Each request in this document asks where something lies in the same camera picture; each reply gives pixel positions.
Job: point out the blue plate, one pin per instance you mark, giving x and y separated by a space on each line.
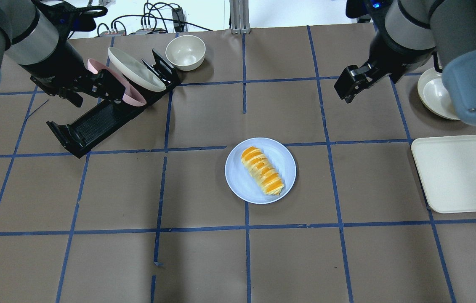
243 185

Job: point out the black power adapter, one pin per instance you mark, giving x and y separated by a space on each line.
178 19

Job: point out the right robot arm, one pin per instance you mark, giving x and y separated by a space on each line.
409 33

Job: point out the cream plate in rack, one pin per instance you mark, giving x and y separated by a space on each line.
135 70

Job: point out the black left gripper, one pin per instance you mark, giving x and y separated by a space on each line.
62 63

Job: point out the black dish rack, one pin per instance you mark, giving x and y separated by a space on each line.
97 124

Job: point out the pink plate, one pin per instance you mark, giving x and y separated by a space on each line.
131 95

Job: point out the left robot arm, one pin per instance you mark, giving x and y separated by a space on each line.
35 36

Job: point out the aluminium frame post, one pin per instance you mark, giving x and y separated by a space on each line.
239 17

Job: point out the cream rectangular tray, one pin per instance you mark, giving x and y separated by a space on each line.
447 170

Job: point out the small cream bowl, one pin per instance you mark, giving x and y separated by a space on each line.
186 53

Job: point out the orange striped bread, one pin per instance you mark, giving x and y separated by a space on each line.
262 171

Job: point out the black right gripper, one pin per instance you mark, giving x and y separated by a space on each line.
390 54

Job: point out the cream plate with lemon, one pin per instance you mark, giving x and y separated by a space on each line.
434 96

